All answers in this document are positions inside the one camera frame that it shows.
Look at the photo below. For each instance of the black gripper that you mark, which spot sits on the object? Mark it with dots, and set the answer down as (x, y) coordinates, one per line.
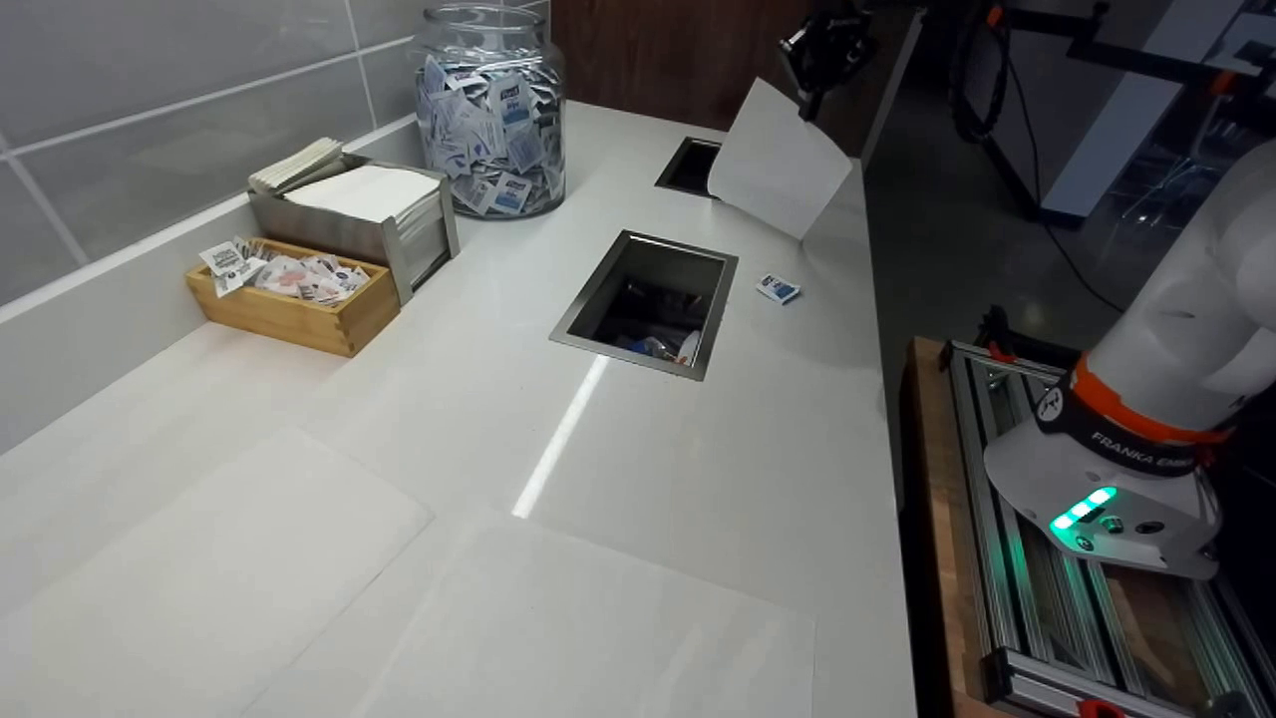
(830, 47)

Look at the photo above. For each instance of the white tissue piece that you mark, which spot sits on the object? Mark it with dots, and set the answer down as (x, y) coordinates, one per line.
(780, 167)

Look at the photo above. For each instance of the white sachet with blue print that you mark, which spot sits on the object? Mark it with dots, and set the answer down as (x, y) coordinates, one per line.
(780, 291)

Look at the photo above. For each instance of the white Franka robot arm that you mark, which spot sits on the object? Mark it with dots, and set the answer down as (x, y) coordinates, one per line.
(1182, 346)

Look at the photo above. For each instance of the steel-framed empty bin opening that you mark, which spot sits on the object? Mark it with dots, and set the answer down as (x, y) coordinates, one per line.
(689, 167)

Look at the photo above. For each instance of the steel-framed bin opening with trash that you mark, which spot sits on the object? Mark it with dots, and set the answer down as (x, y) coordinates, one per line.
(570, 325)

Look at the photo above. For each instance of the wooden sachet box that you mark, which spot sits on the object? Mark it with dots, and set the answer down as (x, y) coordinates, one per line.
(301, 316)

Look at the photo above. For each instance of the dark wooden cabinet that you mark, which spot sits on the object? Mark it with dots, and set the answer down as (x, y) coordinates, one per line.
(663, 54)

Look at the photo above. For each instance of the crumpled white paper trash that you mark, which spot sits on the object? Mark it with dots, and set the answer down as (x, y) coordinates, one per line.
(689, 349)

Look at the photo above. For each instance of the blue printed wrapper trash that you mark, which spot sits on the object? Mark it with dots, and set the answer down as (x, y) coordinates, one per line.
(655, 349)

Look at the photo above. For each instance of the glass jar of sachets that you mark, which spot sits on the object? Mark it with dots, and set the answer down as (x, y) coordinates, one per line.
(493, 112)

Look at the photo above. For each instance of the black stand with orange joints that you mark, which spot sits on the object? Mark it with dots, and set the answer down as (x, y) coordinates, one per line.
(1130, 54)

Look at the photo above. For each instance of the white board panel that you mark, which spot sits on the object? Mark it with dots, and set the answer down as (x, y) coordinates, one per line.
(1142, 94)

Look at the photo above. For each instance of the steel napkin dispenser box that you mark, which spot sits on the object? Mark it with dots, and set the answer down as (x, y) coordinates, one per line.
(366, 220)

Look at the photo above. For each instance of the wooden base board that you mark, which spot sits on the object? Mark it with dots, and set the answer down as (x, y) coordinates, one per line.
(940, 561)

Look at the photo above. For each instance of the beige napkin bundle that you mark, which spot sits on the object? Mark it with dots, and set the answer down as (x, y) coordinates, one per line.
(301, 160)

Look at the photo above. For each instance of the aluminium rail frame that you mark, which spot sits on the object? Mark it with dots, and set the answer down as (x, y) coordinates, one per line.
(1050, 623)

